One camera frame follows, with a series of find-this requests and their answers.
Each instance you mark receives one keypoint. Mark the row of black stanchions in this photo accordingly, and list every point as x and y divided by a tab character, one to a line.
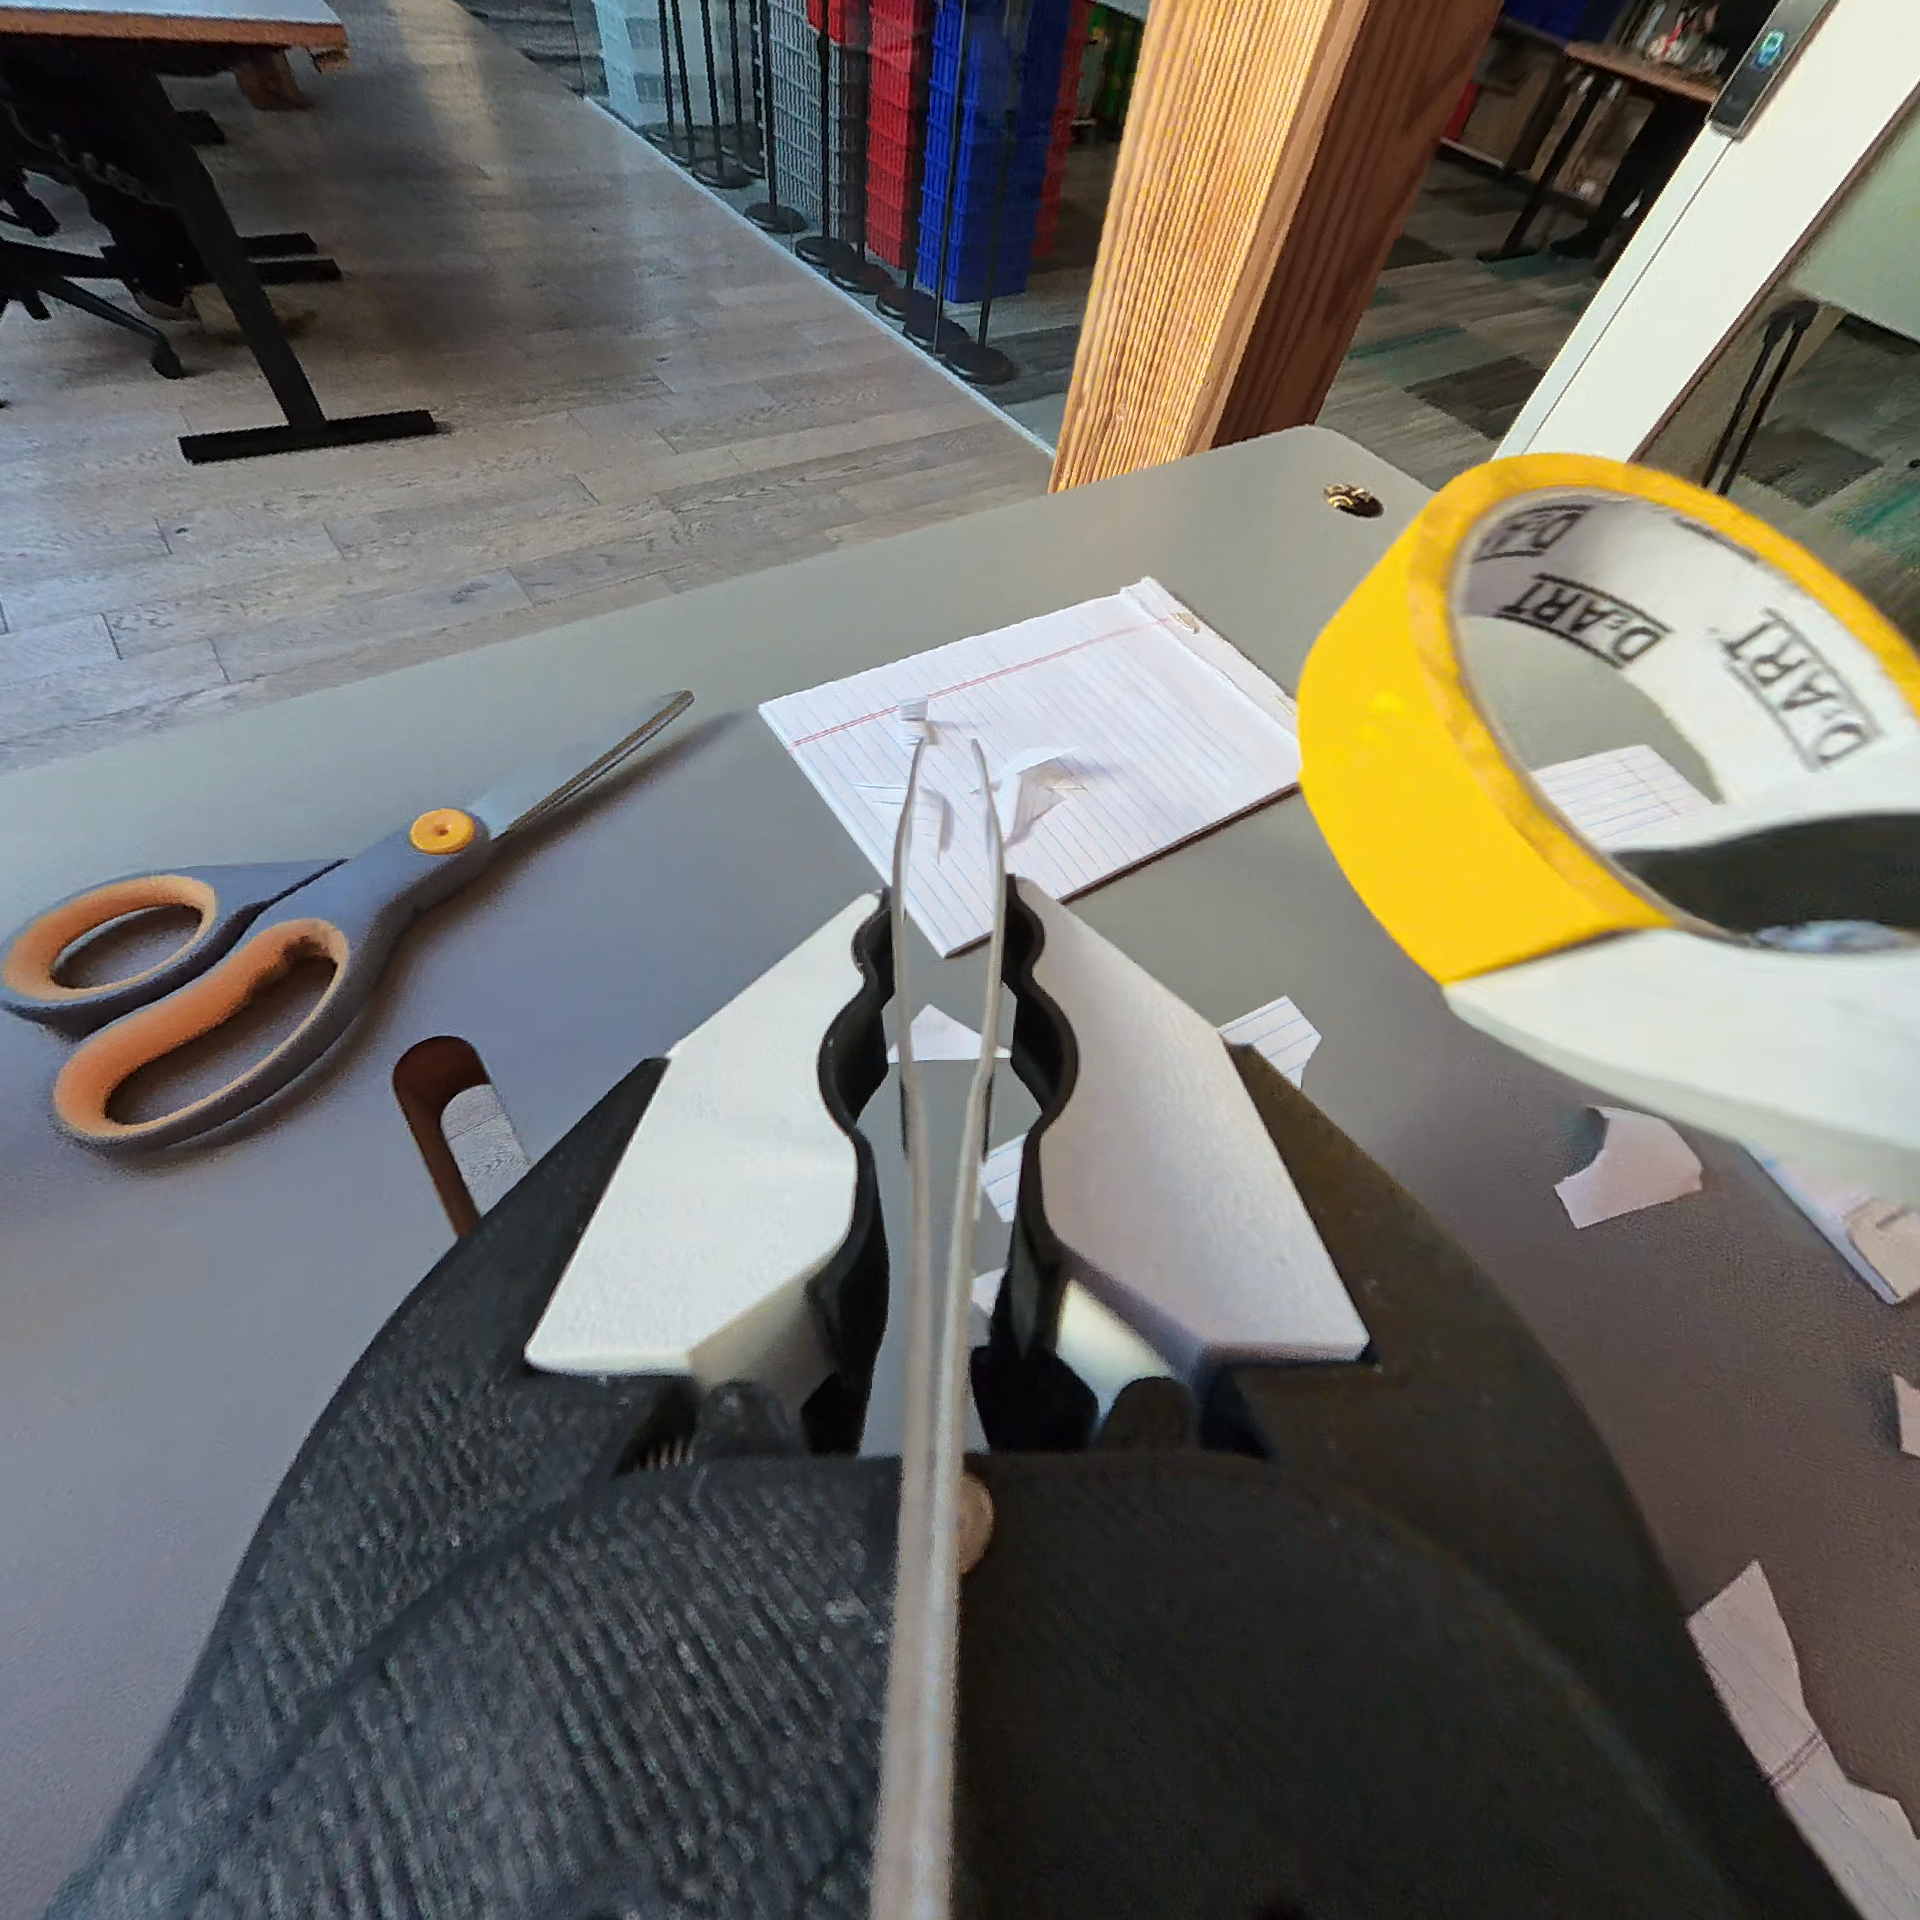
984	359

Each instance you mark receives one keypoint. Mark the small rectangular paper scrap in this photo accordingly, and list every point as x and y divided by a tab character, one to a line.
915	720

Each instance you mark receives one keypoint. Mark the yellow masking tape roll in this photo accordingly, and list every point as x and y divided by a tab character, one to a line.
1394	780

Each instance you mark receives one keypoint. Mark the grey side table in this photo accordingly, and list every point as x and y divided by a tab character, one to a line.
149	24

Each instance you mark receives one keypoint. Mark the grey wall tablet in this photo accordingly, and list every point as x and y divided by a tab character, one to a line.
1770	61

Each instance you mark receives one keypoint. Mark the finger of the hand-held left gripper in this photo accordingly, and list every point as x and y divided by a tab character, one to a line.
1723	1037
1800	879

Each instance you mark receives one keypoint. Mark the grey orange scissors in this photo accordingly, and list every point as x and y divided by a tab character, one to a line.
375	885

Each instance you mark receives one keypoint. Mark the pointed white paper scrap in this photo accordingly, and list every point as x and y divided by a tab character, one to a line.
922	820

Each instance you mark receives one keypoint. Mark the scattered lined paper scraps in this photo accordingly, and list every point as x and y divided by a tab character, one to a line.
1627	1171

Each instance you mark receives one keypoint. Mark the long metal tweezers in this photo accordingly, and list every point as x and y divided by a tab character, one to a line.
922	1652

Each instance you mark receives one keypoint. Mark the black desk grommet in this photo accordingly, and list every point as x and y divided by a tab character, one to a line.
1350	499

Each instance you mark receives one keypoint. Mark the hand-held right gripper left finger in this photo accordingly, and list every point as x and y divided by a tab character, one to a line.
691	1200

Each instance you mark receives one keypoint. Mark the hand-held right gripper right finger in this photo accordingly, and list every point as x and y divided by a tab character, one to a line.
1201	1200

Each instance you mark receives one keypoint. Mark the white cabinet panel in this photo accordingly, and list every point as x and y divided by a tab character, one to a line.
1651	300

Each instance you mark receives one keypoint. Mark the grey desk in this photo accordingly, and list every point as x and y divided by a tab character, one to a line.
224	1320

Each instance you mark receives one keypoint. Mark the lined notepad brown backing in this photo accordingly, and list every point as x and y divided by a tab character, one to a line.
1142	706

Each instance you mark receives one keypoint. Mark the triangular paper scrap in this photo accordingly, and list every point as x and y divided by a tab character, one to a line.
1049	773

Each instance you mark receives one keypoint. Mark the stack of coloured plastic crates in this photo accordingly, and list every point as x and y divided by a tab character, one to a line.
975	150

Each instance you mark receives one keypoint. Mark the wooden post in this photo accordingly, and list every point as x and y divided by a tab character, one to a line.
1243	226

